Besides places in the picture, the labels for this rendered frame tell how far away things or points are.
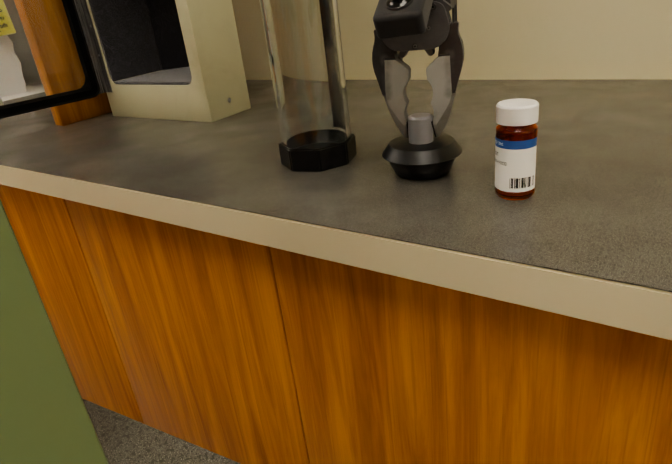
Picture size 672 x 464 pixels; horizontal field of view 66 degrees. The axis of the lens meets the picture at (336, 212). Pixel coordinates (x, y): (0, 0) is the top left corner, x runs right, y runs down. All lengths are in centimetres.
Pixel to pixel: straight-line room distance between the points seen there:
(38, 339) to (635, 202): 48
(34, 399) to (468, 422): 46
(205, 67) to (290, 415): 62
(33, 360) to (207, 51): 85
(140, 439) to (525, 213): 37
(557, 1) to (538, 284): 76
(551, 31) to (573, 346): 74
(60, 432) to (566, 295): 34
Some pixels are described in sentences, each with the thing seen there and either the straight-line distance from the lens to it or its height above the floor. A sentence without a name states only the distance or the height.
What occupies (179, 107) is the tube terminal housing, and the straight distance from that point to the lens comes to 108.
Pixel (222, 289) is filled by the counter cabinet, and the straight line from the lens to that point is 72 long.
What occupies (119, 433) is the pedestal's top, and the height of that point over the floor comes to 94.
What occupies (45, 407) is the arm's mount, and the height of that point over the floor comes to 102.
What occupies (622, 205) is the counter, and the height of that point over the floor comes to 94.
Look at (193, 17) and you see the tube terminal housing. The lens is 100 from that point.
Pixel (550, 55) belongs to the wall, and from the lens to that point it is 113.
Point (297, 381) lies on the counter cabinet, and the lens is 72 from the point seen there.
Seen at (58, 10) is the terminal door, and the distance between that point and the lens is 122.
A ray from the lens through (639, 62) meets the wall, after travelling 111.
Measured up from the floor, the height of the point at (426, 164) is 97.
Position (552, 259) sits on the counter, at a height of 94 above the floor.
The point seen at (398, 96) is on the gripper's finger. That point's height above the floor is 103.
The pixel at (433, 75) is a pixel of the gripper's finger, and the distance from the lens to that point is 58.
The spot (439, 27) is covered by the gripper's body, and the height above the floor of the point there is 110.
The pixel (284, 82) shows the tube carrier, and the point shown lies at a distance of 64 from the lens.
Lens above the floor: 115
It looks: 24 degrees down
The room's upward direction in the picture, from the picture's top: 7 degrees counter-clockwise
